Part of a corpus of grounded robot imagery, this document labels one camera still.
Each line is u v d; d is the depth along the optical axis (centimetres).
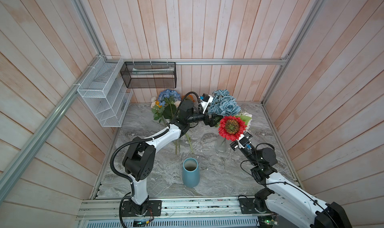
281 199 60
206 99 68
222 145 89
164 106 112
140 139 51
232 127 52
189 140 97
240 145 56
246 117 54
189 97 77
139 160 48
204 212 73
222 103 69
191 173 66
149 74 107
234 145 64
